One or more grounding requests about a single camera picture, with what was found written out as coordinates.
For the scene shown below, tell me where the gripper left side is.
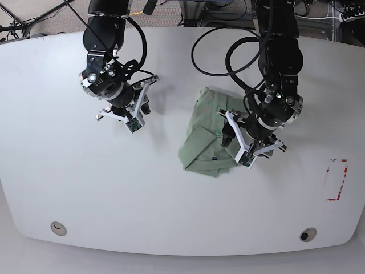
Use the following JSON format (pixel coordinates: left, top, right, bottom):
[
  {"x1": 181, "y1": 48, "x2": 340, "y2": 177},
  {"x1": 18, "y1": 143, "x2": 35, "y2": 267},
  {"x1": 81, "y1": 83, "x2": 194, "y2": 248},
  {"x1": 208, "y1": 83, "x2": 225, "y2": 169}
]
[{"x1": 217, "y1": 108, "x2": 287, "y2": 158}]

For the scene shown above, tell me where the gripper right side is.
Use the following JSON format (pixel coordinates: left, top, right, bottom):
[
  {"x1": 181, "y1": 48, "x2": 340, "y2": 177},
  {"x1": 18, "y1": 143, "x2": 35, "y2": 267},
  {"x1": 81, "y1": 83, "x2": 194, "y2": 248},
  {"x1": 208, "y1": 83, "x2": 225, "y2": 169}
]
[{"x1": 96, "y1": 75, "x2": 159, "y2": 125}]

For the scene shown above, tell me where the green polo T-shirt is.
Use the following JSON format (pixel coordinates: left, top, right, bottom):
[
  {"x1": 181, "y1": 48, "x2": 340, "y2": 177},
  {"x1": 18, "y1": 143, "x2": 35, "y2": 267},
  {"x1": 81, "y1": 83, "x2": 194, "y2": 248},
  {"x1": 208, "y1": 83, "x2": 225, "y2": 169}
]
[{"x1": 178, "y1": 87, "x2": 246, "y2": 177}]

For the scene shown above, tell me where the black robot arm right side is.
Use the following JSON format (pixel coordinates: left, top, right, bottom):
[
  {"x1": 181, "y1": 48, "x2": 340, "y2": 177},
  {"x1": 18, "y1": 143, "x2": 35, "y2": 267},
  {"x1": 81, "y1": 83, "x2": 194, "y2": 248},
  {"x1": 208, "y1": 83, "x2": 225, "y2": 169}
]
[{"x1": 79, "y1": 1, "x2": 159, "y2": 133}]

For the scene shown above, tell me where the red tape rectangle marker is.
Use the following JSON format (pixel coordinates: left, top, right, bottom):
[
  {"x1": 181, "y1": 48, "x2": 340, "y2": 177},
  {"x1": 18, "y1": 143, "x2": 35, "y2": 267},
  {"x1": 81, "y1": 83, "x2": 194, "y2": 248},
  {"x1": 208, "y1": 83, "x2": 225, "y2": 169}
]
[{"x1": 323, "y1": 159, "x2": 348, "y2": 202}]

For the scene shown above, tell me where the right table grommet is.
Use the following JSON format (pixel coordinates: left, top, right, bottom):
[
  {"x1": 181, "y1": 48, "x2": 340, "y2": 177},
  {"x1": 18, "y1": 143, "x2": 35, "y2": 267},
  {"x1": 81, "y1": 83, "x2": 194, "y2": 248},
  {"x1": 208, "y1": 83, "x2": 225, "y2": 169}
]
[{"x1": 299, "y1": 227, "x2": 317, "y2": 243}]

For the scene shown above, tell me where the table grommet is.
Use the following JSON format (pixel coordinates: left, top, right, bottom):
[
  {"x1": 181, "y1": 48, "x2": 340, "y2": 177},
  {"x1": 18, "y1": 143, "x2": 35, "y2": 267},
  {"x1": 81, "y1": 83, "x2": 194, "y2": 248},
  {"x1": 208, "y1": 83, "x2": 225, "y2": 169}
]
[
  {"x1": 299, "y1": 227, "x2": 317, "y2": 243},
  {"x1": 50, "y1": 221, "x2": 67, "y2": 237}
]

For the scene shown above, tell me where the left table grommet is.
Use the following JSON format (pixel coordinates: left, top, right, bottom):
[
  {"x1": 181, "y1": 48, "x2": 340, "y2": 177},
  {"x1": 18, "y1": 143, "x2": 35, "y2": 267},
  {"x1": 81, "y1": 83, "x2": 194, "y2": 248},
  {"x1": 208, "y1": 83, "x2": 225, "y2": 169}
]
[{"x1": 50, "y1": 221, "x2": 67, "y2": 237}]

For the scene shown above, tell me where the white power strip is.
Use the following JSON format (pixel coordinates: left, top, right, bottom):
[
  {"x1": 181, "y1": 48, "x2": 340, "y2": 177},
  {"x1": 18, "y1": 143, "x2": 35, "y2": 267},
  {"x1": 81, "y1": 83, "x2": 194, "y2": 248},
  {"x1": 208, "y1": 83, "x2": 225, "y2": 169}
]
[{"x1": 339, "y1": 6, "x2": 364, "y2": 23}]

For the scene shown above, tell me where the black tripod stand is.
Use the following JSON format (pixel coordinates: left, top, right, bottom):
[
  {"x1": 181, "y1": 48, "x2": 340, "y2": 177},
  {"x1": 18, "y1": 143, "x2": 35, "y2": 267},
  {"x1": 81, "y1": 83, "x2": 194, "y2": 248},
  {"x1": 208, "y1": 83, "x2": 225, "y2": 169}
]
[{"x1": 1, "y1": 1, "x2": 72, "y2": 43}]

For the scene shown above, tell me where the wrist camera left side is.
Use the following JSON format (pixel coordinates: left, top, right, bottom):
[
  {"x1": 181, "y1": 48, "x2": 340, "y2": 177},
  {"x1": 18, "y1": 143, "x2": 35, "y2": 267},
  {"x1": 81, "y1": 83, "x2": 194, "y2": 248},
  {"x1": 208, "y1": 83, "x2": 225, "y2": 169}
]
[{"x1": 234, "y1": 148, "x2": 257, "y2": 169}]

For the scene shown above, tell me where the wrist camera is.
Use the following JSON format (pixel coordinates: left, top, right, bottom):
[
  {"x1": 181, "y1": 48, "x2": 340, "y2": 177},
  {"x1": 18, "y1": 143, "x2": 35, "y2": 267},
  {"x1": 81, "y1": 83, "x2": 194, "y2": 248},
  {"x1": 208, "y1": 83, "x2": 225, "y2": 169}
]
[
  {"x1": 234, "y1": 148, "x2": 257, "y2": 169},
  {"x1": 125, "y1": 117, "x2": 145, "y2": 134}
]

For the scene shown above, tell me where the wrist camera right side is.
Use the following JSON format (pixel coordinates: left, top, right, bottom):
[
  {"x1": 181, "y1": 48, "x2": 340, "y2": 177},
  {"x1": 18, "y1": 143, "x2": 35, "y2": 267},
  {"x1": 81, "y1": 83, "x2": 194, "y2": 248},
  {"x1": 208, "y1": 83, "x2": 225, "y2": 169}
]
[{"x1": 125, "y1": 117, "x2": 145, "y2": 134}]

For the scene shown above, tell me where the black looping cable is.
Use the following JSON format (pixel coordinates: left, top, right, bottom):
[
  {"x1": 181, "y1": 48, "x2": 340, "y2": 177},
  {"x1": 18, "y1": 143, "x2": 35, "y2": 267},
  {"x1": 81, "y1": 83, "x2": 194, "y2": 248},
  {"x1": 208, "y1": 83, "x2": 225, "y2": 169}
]
[{"x1": 190, "y1": 27, "x2": 266, "y2": 95}]

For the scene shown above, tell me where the aluminium frame post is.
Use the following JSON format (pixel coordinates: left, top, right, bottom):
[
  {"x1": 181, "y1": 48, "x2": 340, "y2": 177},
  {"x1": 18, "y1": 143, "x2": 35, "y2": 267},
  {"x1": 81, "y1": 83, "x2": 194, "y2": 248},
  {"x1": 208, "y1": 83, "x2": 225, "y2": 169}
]
[{"x1": 179, "y1": 1, "x2": 206, "y2": 27}]

